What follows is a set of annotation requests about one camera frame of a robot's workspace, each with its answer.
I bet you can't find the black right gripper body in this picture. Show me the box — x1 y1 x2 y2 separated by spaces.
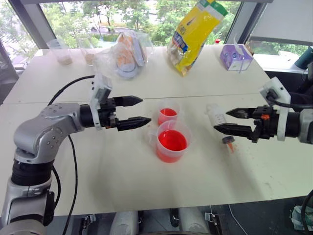
249 105 280 144

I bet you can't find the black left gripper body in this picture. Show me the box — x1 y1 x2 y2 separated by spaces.
97 97 119 130

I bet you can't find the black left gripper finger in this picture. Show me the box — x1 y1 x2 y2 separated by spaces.
116 117 152 132
113 95 144 108

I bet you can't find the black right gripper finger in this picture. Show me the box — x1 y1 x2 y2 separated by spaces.
213 123 256 141
225 107 257 120

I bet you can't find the clear plastic syringe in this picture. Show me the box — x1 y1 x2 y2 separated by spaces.
205 103 237 154

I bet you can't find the small clear measuring cup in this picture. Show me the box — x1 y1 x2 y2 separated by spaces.
156 98 182 127

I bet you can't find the large clear measuring cup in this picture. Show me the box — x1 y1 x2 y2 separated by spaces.
147 119 193 164

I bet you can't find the clear plastic cup with grains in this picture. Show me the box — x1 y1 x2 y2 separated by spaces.
78 36 99 67
48 38 74 67

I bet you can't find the dark teal cup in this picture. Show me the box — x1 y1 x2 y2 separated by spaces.
293 46 313 71

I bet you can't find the clear plastic bag with items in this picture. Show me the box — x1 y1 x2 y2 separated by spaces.
93 30 154 80

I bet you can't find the black bulky object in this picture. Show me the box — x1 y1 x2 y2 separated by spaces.
290 61 313 106

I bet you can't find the purple tissue box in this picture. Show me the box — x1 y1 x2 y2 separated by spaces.
219 44 254 72

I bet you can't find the yellow snack bag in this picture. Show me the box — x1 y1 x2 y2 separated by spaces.
166 0 229 78

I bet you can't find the metal table clamp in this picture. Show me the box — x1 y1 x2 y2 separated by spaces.
204 211 221 229
81 213 97 230

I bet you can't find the grey rounded shape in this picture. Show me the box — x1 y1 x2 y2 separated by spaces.
109 210 139 235
178 207 211 235

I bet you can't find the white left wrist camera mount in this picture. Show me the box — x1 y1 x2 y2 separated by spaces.
89 72 113 131

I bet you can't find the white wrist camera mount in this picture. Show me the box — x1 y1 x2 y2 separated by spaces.
259 76 292 142
89 72 113 131

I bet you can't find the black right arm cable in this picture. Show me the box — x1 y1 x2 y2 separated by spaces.
266 89 313 110

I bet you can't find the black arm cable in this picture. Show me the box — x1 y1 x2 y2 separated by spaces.
47 75 95 235
266 89 313 110

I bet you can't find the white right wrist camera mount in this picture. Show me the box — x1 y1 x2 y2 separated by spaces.
259 76 292 142

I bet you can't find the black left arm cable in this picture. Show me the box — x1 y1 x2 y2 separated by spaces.
47 75 95 235

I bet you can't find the thin white cable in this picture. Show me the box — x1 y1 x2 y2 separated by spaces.
227 204 248 234

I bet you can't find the black floor cable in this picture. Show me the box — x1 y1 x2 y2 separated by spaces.
300 188 313 233

